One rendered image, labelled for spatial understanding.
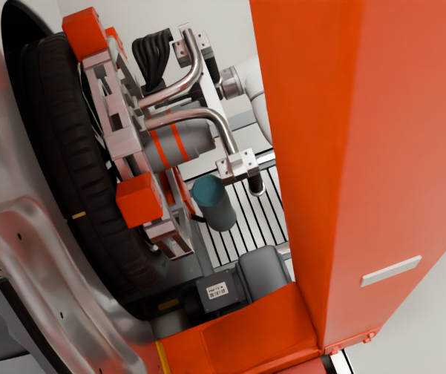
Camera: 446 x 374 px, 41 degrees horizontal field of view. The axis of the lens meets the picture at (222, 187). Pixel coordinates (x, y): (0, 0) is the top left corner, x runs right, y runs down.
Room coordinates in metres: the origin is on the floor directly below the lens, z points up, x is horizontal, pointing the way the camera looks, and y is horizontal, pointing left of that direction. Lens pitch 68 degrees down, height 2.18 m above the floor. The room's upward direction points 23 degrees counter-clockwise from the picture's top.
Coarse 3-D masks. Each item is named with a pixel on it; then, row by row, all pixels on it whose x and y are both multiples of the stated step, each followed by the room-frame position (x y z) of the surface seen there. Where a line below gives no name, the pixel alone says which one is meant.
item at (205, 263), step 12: (192, 228) 0.71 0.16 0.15; (204, 252) 0.60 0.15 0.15; (204, 264) 0.56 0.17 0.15; (180, 288) 0.52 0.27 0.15; (156, 300) 0.52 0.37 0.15; (168, 300) 0.50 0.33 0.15; (180, 300) 0.48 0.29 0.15; (132, 312) 0.51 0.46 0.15; (144, 312) 0.49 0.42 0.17; (156, 312) 0.47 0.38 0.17; (168, 312) 0.47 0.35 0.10
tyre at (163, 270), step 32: (32, 64) 0.83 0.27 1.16; (64, 64) 0.80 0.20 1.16; (32, 96) 0.74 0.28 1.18; (64, 96) 0.71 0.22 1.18; (32, 128) 0.67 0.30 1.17; (64, 128) 0.65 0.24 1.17; (64, 160) 0.59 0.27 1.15; (96, 160) 0.57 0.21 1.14; (64, 192) 0.54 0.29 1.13; (96, 192) 0.52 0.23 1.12; (96, 224) 0.47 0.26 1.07; (96, 256) 0.43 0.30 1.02; (128, 256) 0.41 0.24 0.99; (160, 256) 0.46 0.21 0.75; (128, 288) 0.38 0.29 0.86
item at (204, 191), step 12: (204, 180) 0.61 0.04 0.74; (216, 180) 0.60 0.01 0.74; (192, 192) 0.59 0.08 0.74; (204, 192) 0.58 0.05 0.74; (216, 192) 0.56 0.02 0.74; (204, 204) 0.55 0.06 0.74; (216, 204) 0.54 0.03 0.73; (228, 204) 0.55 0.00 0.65; (192, 216) 0.62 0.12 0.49; (216, 216) 0.54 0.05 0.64; (228, 216) 0.55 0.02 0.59; (216, 228) 0.55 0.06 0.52; (228, 228) 0.54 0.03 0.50
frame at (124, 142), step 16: (112, 48) 0.88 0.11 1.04; (96, 64) 0.80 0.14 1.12; (112, 64) 0.78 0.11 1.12; (96, 80) 0.76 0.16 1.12; (112, 80) 0.74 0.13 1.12; (128, 80) 0.94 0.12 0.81; (96, 96) 0.72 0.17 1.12; (128, 112) 0.67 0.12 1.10; (144, 112) 0.89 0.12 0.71; (112, 128) 0.64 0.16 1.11; (128, 128) 0.62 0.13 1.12; (112, 144) 0.60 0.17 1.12; (128, 144) 0.59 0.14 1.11; (112, 160) 0.58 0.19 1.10; (144, 160) 0.56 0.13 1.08; (128, 176) 0.55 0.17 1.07; (160, 192) 0.51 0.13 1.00; (176, 192) 0.66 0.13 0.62; (176, 208) 0.62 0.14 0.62; (144, 224) 0.47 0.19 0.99; (160, 224) 0.45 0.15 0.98; (176, 224) 0.45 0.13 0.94; (160, 240) 0.44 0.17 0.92; (176, 240) 0.44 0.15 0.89; (176, 256) 0.44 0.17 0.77
